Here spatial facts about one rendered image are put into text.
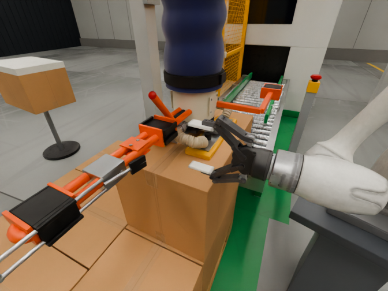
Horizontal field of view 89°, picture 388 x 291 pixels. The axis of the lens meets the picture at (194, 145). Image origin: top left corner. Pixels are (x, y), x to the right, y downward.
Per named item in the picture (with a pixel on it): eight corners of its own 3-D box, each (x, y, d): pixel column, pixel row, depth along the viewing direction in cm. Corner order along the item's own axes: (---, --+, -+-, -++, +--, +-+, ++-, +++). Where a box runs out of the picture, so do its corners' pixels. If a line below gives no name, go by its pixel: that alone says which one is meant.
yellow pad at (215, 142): (217, 118, 99) (217, 109, 96) (237, 122, 95) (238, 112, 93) (184, 154, 74) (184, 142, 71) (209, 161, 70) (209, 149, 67)
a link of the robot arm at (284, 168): (290, 201, 44) (262, 192, 46) (293, 176, 50) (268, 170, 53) (302, 169, 39) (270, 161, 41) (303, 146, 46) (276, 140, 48)
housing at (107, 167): (108, 167, 52) (104, 152, 49) (129, 174, 49) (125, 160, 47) (86, 183, 46) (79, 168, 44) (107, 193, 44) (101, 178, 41)
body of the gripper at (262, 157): (272, 160, 42) (230, 149, 45) (264, 189, 46) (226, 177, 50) (277, 144, 47) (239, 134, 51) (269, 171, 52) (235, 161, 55)
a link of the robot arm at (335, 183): (292, 202, 40) (289, 189, 52) (389, 234, 34) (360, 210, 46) (307, 151, 39) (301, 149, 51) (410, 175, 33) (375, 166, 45)
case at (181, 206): (187, 157, 139) (185, 103, 117) (243, 174, 124) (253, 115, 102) (127, 224, 94) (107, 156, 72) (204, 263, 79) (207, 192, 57)
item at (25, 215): (59, 198, 42) (49, 181, 39) (83, 211, 39) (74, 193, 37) (15, 230, 36) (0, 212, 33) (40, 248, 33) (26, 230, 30)
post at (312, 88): (277, 183, 195) (309, 79, 141) (284, 185, 193) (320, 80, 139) (276, 187, 190) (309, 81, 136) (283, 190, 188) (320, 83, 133)
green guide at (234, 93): (245, 77, 324) (246, 71, 319) (252, 78, 320) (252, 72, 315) (209, 112, 202) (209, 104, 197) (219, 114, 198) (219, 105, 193)
